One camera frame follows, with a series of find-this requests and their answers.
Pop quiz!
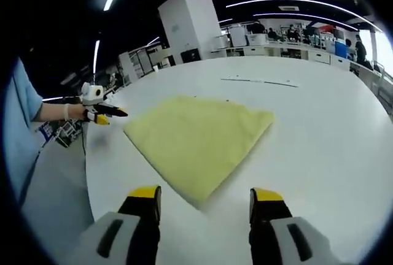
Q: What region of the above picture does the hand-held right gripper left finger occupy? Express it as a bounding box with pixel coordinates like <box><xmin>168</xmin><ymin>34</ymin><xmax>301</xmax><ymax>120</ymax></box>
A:
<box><xmin>75</xmin><ymin>185</ymin><xmax>163</xmax><ymax>265</ymax></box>

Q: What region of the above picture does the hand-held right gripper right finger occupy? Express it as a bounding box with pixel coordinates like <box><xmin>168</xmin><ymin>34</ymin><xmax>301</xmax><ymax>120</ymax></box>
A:
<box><xmin>249</xmin><ymin>187</ymin><xmax>341</xmax><ymax>265</ymax></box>

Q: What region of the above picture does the yellow long-sleeved garment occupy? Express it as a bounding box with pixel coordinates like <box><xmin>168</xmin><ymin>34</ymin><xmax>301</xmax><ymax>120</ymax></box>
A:
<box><xmin>122</xmin><ymin>94</ymin><xmax>276</xmax><ymax>203</ymax></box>

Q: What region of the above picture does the person's left hand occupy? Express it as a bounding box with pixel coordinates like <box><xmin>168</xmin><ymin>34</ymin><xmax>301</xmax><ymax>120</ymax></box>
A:
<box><xmin>66</xmin><ymin>104</ymin><xmax>93</xmax><ymax>121</ymax></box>

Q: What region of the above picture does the metal equipment rack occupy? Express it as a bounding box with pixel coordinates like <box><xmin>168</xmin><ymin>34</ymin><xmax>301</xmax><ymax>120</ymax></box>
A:
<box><xmin>54</xmin><ymin>118</ymin><xmax>83</xmax><ymax>148</ymax></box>

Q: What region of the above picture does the white shelf unit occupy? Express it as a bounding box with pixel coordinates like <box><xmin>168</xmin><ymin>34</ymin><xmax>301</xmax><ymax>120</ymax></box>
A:
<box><xmin>119</xmin><ymin>52</ymin><xmax>139</xmax><ymax>83</ymax></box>

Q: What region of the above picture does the person in light blue shirt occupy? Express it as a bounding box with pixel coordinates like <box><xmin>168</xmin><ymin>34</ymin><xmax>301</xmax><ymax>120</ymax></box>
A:
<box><xmin>4</xmin><ymin>58</ymin><xmax>45</xmax><ymax>204</ymax></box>

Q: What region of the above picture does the black cabinet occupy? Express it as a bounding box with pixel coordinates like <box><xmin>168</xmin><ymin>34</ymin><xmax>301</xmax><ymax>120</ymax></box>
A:
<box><xmin>180</xmin><ymin>48</ymin><xmax>201</xmax><ymax>63</ymax></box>

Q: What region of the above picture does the white square pillar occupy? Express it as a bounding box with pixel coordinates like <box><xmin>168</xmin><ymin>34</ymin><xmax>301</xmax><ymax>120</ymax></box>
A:
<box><xmin>157</xmin><ymin>0</ymin><xmax>222</xmax><ymax>60</ymax></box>

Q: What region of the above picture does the white cabinet box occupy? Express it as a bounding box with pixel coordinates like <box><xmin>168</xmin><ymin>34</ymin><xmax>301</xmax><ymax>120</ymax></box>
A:
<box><xmin>229</xmin><ymin>25</ymin><xmax>248</xmax><ymax>47</ymax></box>

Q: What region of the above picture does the white storage bin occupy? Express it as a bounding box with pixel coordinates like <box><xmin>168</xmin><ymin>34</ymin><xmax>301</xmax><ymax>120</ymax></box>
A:
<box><xmin>245</xmin><ymin>33</ymin><xmax>267</xmax><ymax>47</ymax></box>

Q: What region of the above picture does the white counter with drawers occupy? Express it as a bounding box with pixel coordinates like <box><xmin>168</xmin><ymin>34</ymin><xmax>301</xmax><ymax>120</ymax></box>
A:
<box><xmin>211</xmin><ymin>42</ymin><xmax>352</xmax><ymax>71</ymax></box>

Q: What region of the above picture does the blue storage bin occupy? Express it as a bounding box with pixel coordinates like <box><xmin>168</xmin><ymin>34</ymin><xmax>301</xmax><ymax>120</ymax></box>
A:
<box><xmin>334</xmin><ymin>40</ymin><xmax>349</xmax><ymax>57</ymax></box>

